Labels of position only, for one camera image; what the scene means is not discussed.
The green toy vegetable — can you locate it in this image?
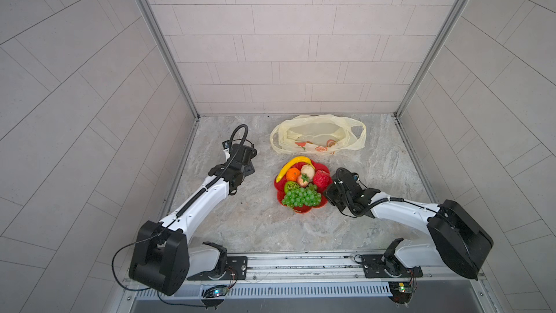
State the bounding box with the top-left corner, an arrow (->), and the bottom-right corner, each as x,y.
282,183 -> 322,208

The aluminium corner post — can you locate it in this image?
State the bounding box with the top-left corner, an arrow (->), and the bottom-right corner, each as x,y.
395,0 -> 470,119
135,0 -> 201,122

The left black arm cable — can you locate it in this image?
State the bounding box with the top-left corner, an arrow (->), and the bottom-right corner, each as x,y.
111,234 -> 205,310

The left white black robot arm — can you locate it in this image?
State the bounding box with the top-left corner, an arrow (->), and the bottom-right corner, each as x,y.
129,124 -> 257,296

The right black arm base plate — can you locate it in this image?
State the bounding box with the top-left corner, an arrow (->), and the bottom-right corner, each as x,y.
354,254 -> 423,280

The right small circuit board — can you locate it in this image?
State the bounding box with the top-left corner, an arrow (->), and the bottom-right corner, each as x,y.
388,282 -> 414,305

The toy strawberry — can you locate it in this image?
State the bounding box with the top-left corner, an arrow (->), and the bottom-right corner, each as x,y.
297,174 -> 311,188

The small circuit board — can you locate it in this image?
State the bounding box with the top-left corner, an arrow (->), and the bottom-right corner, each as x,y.
202,285 -> 230,299
388,282 -> 414,305

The left aluminium corner post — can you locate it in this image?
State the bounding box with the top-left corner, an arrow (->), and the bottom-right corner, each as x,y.
135,0 -> 201,122

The left small circuit board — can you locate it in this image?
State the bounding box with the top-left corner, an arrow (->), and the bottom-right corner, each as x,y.
202,285 -> 230,299

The yellow toy banana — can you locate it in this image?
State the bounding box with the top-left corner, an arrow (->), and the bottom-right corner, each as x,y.
275,156 -> 314,183

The orange toy fruit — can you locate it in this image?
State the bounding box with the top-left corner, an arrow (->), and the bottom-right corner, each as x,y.
285,168 -> 301,182

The pale beige toy fruit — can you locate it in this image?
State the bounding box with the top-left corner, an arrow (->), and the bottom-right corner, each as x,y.
301,164 -> 316,181

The aluminium mounting rail frame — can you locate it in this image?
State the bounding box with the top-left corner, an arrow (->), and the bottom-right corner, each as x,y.
136,252 -> 485,305

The green toy apple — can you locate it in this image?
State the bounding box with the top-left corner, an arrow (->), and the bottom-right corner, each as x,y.
284,181 -> 300,194

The red flower-shaped plate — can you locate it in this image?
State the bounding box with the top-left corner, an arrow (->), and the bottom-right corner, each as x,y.
274,157 -> 332,214

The translucent yellowish plastic bag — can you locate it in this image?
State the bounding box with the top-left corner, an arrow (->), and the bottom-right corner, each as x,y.
270,114 -> 367,155

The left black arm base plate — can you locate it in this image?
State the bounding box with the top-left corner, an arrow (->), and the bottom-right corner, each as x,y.
187,256 -> 248,281

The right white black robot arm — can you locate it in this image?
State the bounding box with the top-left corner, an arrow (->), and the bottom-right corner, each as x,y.
324,168 -> 494,280

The right aluminium corner post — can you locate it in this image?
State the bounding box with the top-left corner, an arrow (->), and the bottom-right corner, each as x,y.
395,0 -> 470,119

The red toy fruit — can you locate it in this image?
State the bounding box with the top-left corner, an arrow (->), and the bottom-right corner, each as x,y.
312,170 -> 332,189

